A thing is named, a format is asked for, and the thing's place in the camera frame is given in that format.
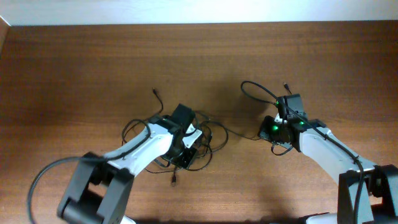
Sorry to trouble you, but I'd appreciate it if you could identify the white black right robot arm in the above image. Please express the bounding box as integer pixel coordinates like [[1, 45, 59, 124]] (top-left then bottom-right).
[[258, 94, 397, 223]]

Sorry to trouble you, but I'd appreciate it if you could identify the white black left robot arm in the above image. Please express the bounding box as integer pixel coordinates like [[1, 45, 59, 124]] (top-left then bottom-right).
[[57, 104, 202, 224]]

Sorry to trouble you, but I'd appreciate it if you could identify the wooden side panel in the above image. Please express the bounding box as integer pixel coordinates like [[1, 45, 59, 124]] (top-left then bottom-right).
[[0, 16, 10, 52]]

